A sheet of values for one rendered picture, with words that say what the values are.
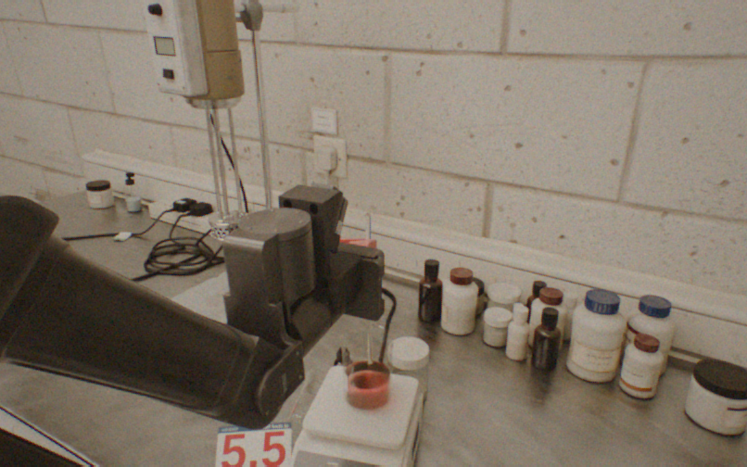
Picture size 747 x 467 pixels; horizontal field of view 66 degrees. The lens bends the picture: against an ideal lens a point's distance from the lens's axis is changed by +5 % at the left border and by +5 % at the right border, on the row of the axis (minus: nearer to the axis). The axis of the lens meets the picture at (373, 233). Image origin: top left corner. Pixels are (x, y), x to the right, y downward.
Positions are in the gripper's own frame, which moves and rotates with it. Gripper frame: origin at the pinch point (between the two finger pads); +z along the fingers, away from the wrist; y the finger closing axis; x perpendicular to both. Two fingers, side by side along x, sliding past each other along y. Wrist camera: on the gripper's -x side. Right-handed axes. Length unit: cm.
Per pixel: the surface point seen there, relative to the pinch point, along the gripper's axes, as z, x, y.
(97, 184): 53, 23, 105
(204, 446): -8.9, 28.2, 19.8
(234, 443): -9.4, 25.3, 14.4
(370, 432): -7.0, 19.4, -3.0
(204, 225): 48, 27, 66
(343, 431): -8.1, 19.4, -0.2
